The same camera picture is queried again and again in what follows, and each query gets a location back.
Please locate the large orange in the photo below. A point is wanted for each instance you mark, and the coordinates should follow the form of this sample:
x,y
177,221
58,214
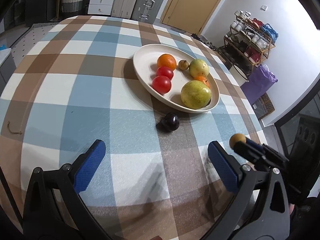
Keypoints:
x,y
195,94

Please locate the silver suitcase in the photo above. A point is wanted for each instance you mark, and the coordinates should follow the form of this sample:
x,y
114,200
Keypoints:
x,y
146,10

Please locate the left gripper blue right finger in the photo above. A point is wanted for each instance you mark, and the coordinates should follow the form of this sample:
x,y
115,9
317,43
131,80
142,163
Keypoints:
x,y
259,208

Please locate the plaid tablecloth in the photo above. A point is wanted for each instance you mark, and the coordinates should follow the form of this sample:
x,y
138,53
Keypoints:
x,y
77,85

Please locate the yellow-green guava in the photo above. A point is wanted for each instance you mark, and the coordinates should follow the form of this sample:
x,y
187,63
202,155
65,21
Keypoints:
x,y
198,67

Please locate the shoe rack with shoes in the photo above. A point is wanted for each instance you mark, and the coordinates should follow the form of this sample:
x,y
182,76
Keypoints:
x,y
248,42

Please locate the dark purple plum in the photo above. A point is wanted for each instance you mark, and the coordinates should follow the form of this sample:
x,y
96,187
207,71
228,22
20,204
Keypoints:
x,y
168,123

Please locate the small brown kiwi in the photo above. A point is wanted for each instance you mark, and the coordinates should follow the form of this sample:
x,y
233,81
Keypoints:
x,y
183,65

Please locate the green-yellow guava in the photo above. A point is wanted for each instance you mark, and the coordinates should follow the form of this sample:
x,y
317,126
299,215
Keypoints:
x,y
203,79

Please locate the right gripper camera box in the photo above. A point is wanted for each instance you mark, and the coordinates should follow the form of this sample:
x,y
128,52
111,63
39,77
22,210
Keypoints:
x,y
306,144

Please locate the small orange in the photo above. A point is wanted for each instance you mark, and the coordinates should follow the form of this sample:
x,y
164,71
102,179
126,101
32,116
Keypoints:
x,y
167,60

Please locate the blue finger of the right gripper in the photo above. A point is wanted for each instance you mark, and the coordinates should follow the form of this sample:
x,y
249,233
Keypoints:
x,y
254,145
252,155

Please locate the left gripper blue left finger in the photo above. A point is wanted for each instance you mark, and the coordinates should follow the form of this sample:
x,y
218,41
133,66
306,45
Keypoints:
x,y
53,208

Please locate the round brown pear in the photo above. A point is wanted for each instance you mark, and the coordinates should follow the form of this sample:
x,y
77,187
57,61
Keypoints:
x,y
238,137

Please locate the wooden door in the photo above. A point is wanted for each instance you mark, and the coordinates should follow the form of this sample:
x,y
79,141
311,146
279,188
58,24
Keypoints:
x,y
190,16

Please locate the purple bag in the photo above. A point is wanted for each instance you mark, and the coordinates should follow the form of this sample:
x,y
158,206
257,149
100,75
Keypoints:
x,y
259,82

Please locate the red tomato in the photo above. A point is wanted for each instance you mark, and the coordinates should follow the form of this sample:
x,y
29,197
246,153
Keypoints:
x,y
165,71
161,84

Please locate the woven laundry basket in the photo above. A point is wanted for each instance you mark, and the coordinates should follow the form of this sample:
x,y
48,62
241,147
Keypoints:
x,y
69,6

